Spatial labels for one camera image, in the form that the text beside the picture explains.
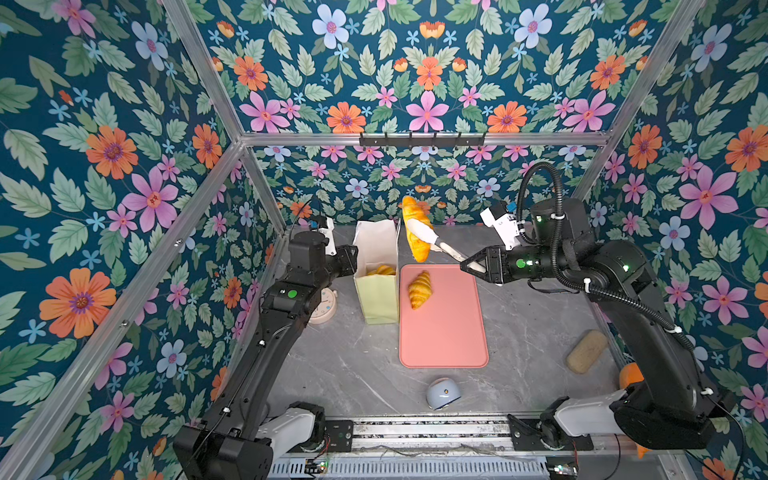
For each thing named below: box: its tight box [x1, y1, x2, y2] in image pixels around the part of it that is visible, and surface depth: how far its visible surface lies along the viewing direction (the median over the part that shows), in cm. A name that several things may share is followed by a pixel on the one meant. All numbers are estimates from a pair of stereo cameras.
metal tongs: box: [407, 219, 487, 273], surface depth 62 cm
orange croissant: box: [402, 195, 434, 263], surface depth 66 cm
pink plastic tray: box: [398, 264, 489, 368], surface depth 95 cm
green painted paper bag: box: [354, 219, 401, 325], surface depth 86 cm
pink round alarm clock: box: [308, 287, 338, 325], surface depth 96 cm
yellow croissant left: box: [408, 270, 432, 310], surface depth 100 cm
